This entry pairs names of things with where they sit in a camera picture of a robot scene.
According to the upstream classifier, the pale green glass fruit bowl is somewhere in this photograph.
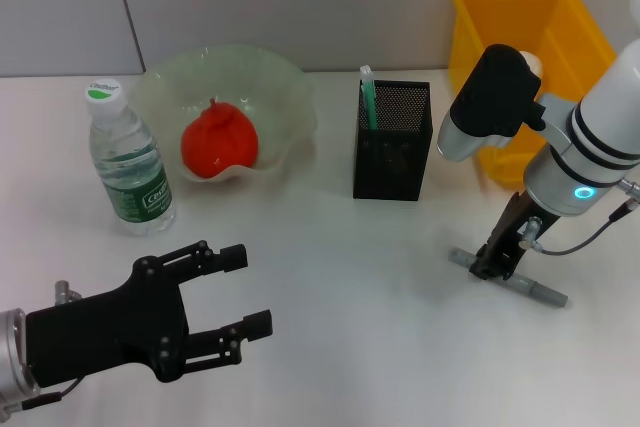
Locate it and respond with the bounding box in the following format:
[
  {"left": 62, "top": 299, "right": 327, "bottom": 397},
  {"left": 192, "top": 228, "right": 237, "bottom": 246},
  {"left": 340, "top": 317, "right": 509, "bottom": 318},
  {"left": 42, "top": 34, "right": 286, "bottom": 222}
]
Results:
[{"left": 130, "top": 45, "right": 319, "bottom": 186}]

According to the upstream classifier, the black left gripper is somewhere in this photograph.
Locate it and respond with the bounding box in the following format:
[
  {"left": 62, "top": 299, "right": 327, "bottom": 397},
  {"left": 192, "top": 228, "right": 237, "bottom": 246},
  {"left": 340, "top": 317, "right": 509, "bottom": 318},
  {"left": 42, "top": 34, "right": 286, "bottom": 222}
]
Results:
[{"left": 24, "top": 240, "right": 275, "bottom": 389}]

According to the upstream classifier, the grey pen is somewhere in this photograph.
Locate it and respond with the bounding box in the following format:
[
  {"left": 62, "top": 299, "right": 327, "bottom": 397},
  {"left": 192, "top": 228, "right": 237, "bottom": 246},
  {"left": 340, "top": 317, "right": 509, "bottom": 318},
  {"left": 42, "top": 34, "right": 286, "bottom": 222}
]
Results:
[{"left": 448, "top": 248, "right": 570, "bottom": 307}]

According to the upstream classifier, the red pumpkin toy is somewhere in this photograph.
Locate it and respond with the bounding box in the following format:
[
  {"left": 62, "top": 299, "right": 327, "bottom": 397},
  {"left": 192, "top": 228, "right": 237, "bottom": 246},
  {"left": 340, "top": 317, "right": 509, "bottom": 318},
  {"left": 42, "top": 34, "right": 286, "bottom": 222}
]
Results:
[{"left": 180, "top": 95, "right": 260, "bottom": 179}]

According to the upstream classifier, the yellow plastic bin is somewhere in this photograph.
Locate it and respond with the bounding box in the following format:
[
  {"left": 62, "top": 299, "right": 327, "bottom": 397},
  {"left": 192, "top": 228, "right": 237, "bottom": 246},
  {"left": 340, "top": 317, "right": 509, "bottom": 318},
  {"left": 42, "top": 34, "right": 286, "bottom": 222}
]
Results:
[{"left": 447, "top": 0, "right": 617, "bottom": 187}]

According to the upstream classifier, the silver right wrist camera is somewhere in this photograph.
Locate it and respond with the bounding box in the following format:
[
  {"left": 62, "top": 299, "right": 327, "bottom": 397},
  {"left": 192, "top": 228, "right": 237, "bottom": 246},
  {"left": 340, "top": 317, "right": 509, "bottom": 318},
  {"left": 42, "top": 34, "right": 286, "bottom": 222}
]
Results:
[{"left": 436, "top": 44, "right": 547, "bottom": 163}]

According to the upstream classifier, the right gripper cable with plugs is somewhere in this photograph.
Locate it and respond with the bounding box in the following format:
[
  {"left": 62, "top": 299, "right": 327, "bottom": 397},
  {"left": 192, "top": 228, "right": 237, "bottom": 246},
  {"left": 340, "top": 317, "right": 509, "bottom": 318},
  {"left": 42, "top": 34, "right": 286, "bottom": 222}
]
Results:
[{"left": 518, "top": 180, "right": 640, "bottom": 256}]

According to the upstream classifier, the left gripper cable with plugs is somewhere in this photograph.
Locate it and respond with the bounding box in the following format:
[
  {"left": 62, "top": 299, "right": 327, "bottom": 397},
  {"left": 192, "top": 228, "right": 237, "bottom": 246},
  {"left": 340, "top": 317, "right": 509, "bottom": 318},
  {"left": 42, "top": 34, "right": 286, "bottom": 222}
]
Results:
[{"left": 0, "top": 279, "right": 84, "bottom": 416}]

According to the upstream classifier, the clear green-label water bottle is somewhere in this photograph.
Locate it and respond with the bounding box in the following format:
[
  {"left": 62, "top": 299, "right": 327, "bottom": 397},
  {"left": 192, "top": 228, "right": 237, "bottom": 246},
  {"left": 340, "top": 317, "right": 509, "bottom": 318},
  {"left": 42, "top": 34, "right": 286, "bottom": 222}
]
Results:
[{"left": 83, "top": 76, "right": 177, "bottom": 237}]

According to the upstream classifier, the gripper cable with plugs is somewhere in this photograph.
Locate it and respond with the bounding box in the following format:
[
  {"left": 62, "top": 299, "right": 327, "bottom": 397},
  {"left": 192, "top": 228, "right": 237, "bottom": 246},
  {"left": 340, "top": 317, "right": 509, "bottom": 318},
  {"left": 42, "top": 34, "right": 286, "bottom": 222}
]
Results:
[
  {"left": 0, "top": 279, "right": 84, "bottom": 416},
  {"left": 518, "top": 180, "right": 640, "bottom": 256}
]

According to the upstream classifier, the white paper ball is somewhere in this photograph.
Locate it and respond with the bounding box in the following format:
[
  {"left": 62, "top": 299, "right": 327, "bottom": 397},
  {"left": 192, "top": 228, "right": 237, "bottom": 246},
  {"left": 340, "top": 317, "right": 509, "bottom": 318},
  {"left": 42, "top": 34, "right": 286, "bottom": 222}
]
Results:
[{"left": 518, "top": 50, "right": 545, "bottom": 84}]

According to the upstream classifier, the green pen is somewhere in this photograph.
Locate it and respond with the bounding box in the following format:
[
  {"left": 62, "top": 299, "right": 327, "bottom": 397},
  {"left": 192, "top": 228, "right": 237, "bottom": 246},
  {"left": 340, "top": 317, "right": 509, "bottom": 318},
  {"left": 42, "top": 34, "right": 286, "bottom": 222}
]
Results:
[{"left": 359, "top": 65, "right": 379, "bottom": 131}]

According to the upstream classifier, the black mesh pen holder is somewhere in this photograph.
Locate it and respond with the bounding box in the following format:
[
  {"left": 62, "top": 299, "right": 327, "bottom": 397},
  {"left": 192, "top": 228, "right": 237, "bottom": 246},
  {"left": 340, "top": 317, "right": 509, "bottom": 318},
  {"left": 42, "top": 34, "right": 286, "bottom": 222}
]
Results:
[{"left": 352, "top": 79, "right": 434, "bottom": 202}]

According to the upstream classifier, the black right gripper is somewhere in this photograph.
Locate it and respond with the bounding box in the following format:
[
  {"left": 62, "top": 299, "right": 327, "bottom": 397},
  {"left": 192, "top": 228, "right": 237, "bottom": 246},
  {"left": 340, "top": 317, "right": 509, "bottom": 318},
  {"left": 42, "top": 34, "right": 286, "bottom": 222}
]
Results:
[{"left": 467, "top": 190, "right": 562, "bottom": 283}]

